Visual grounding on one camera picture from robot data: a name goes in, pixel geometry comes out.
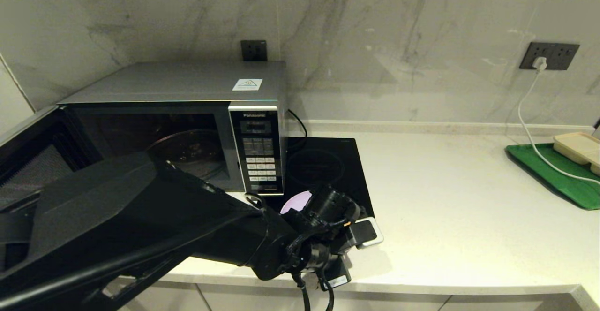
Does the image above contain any lilac round plate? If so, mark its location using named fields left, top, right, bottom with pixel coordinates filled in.
left=280, top=190, right=313, bottom=215

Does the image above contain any microwave door with dark glass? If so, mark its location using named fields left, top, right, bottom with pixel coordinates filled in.
left=0, top=105, right=106, bottom=274

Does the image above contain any silver Panasonic microwave oven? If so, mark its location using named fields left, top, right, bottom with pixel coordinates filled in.
left=59, top=61, right=290, bottom=196

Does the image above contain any grey cabinet front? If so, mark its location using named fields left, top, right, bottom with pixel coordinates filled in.
left=197, top=281, right=451, bottom=311
left=117, top=278, right=211, bottom=311
left=436, top=292, right=584, bottom=311

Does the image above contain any black induction cooktop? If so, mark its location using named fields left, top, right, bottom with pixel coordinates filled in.
left=274, top=136, right=375, bottom=220

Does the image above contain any white triangle warning sticker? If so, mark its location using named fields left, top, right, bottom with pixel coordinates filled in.
left=232, top=78, right=263, bottom=91

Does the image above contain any green plastic tray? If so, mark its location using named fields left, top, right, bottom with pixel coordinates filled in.
left=504, top=142, right=600, bottom=210

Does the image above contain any beige lunch container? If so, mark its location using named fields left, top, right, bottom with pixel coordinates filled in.
left=551, top=132, right=600, bottom=178

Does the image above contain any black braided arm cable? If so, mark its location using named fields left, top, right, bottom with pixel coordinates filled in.
left=291, top=269, right=336, bottom=311

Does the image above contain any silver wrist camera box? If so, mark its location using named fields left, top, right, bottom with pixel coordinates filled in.
left=349, top=216, right=384, bottom=250

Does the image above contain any small dark wall socket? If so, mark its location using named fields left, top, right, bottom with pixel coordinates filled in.
left=240, top=39, right=269, bottom=62

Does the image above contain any white cable with plug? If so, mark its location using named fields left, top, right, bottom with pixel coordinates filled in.
left=517, top=56, right=600, bottom=187

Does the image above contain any wide dark wall socket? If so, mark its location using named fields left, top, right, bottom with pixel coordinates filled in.
left=519, top=42, right=580, bottom=71

